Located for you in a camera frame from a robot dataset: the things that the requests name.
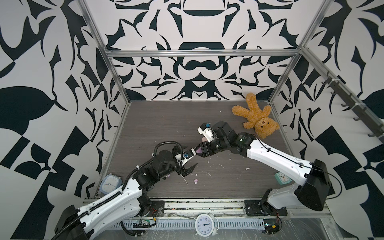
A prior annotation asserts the circuit board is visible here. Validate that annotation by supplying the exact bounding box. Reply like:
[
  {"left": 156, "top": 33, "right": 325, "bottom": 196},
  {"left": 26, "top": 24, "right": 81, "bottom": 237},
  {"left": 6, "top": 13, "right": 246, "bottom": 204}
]
[
  {"left": 132, "top": 218, "right": 157, "bottom": 228},
  {"left": 262, "top": 219, "right": 282, "bottom": 235}
]

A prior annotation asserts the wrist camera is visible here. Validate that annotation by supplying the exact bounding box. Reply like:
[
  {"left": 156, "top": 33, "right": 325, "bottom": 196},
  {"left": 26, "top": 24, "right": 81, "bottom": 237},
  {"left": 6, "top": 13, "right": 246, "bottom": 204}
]
[
  {"left": 181, "top": 149, "right": 197, "bottom": 165},
  {"left": 198, "top": 123, "right": 218, "bottom": 143}
]

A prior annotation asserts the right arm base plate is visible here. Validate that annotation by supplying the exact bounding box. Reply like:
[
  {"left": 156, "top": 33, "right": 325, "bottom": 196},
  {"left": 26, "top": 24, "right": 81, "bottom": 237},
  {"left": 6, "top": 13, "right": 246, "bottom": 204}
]
[{"left": 244, "top": 200, "right": 288, "bottom": 217}]

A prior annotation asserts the right circuit board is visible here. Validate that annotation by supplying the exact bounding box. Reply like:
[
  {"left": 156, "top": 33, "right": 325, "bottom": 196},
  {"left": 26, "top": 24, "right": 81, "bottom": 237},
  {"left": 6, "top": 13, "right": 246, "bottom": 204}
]
[{"left": 262, "top": 219, "right": 282, "bottom": 235}]

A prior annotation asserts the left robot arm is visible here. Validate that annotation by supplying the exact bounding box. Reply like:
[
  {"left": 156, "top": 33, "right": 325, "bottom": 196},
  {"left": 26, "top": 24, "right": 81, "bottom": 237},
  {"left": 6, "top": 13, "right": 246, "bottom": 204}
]
[{"left": 53, "top": 141, "right": 202, "bottom": 240}]

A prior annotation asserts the aluminium front rail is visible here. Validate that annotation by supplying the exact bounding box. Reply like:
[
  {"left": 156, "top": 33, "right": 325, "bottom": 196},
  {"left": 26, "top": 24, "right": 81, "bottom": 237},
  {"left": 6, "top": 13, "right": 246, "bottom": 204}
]
[{"left": 152, "top": 198, "right": 333, "bottom": 220}]

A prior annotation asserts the white slotted cable duct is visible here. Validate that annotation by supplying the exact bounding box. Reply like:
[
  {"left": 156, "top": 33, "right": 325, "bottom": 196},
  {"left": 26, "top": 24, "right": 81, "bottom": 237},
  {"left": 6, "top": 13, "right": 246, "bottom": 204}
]
[{"left": 123, "top": 219, "right": 273, "bottom": 231}]

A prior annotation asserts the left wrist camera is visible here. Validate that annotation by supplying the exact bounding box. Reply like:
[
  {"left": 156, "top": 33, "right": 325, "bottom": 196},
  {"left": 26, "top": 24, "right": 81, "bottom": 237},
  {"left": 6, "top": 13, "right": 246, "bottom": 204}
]
[{"left": 181, "top": 149, "right": 197, "bottom": 165}]

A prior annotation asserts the brown teddy bear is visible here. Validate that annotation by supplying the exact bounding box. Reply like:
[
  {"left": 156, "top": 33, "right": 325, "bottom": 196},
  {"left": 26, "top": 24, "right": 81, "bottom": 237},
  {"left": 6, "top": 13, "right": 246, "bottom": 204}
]
[{"left": 232, "top": 93, "right": 280, "bottom": 139}]

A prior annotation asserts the teal small box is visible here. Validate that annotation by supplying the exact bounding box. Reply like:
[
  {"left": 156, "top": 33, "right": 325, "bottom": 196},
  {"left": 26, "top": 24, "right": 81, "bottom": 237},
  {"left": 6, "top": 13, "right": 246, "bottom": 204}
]
[{"left": 275, "top": 172, "right": 292, "bottom": 185}]

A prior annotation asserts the white analog clock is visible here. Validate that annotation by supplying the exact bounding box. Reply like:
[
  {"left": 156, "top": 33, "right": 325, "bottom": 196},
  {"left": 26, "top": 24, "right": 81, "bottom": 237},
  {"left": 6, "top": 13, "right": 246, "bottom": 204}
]
[{"left": 195, "top": 213, "right": 220, "bottom": 238}]

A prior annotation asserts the black wall hook rack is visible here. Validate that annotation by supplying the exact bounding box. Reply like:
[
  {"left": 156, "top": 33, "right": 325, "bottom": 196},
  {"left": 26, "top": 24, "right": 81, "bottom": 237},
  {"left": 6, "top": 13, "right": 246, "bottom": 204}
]
[{"left": 322, "top": 71, "right": 384, "bottom": 144}]

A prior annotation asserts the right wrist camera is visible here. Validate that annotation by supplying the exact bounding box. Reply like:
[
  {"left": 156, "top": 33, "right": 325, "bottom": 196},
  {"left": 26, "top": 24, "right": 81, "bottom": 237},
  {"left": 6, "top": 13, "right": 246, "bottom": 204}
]
[{"left": 198, "top": 123, "right": 218, "bottom": 143}]

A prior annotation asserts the left circuit board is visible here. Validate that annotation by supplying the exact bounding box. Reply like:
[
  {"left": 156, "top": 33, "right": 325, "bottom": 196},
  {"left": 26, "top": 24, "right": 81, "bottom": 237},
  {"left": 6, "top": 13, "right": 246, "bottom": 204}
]
[{"left": 132, "top": 218, "right": 157, "bottom": 228}]

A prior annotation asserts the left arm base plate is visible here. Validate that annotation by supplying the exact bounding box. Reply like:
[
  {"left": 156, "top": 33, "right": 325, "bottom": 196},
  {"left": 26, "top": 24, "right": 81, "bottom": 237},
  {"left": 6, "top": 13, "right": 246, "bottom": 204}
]
[{"left": 149, "top": 200, "right": 165, "bottom": 217}]

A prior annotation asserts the light blue alarm clock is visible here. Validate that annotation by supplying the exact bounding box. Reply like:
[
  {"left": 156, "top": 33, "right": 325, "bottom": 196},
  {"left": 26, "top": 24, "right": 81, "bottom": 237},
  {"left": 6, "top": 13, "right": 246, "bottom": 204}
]
[{"left": 99, "top": 174, "right": 122, "bottom": 195}]

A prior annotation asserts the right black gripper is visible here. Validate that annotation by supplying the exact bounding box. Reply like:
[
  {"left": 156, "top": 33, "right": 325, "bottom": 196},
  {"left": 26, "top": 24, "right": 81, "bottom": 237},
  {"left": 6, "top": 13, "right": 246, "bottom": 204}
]
[{"left": 191, "top": 139, "right": 230, "bottom": 158}]

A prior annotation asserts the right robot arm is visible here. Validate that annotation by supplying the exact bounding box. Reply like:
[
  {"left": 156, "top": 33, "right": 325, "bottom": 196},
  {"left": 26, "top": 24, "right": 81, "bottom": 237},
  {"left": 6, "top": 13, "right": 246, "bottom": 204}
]
[{"left": 196, "top": 121, "right": 332, "bottom": 216}]

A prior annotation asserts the aluminium frame back bar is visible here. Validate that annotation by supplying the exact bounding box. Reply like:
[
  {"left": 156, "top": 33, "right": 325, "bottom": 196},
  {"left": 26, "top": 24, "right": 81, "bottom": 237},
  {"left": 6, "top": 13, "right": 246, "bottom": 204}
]
[{"left": 106, "top": 49, "right": 299, "bottom": 58}]

